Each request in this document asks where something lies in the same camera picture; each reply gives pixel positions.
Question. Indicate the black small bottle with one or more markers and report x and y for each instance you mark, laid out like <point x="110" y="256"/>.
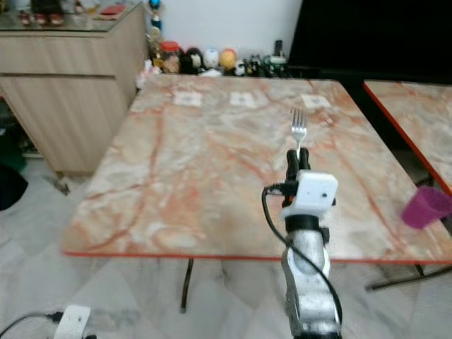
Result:
<point x="278" y="49"/>

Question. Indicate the white round figurine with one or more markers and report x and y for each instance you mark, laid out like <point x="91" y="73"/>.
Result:
<point x="211" y="58"/>

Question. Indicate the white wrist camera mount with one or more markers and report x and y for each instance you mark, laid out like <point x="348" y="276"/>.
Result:
<point x="316" y="189"/>
<point x="73" y="322"/>

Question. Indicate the white paper label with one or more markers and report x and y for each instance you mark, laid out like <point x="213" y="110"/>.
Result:
<point x="188" y="99"/>
<point x="243" y="100"/>
<point x="316" y="101"/>

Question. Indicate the black television screen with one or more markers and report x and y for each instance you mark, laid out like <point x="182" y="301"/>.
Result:
<point x="374" y="32"/>

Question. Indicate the black metal table foot bar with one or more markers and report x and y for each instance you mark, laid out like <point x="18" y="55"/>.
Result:
<point x="406" y="277"/>

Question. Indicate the yellow round figurine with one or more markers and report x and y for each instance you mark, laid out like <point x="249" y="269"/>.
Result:
<point x="228" y="58"/>

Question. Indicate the red flat case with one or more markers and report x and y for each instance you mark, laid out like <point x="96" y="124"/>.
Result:
<point x="113" y="10"/>

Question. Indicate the black round figurine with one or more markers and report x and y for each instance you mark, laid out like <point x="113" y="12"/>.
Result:
<point x="191" y="60"/>

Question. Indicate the marble table with red edge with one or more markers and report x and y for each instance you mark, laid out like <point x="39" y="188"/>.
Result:
<point x="413" y="120"/>

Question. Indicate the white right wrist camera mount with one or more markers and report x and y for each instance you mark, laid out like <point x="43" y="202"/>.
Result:
<point x="316" y="189"/>

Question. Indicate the black metal table leg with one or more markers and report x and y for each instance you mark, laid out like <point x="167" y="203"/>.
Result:
<point x="187" y="282"/>

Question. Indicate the dark bag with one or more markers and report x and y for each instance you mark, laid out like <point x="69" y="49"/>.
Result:
<point x="10" y="173"/>

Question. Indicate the silver metal fork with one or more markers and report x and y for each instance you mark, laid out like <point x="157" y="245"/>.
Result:
<point x="299" y="131"/>

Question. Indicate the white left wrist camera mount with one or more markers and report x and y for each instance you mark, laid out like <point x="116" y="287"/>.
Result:
<point x="73" y="322"/>

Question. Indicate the blue ball trophy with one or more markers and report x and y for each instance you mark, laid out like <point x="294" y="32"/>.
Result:
<point x="155" y="14"/>

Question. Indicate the dark figure with red feet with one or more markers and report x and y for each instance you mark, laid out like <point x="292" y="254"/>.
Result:
<point x="45" y="10"/>

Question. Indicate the purple plastic cup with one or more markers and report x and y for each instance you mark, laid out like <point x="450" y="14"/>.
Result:
<point x="426" y="207"/>

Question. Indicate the light wooden cabinet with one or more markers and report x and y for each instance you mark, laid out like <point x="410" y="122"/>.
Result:
<point x="85" y="92"/>

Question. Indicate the red lidded jar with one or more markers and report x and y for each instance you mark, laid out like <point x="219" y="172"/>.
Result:
<point x="169" y="56"/>

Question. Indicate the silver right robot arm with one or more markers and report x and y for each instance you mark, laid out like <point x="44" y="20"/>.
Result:
<point x="305" y="282"/>

